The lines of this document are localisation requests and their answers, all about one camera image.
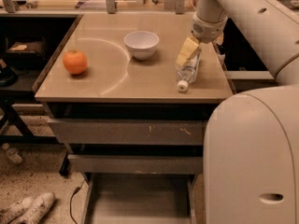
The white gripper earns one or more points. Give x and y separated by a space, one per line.
206 32

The clear plastic water bottle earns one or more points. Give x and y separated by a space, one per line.
187 70

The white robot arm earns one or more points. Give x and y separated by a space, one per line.
251 145

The top grey drawer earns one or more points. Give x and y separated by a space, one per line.
129 131

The grey drawer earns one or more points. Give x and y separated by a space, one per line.
129 131
137 164

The grey drawer cabinet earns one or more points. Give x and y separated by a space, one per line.
116 85

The middle grey drawer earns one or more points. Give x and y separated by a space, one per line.
137 164

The open bottom drawer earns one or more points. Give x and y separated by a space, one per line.
139 199

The small bottle on floor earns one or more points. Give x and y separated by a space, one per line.
12 153

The white ceramic bowl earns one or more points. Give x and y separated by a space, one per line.
141 44

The orange fruit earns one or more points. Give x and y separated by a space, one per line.
75 62

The black side stand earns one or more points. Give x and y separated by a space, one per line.
22 72

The white sneaker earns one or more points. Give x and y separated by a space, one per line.
39 207
15 210

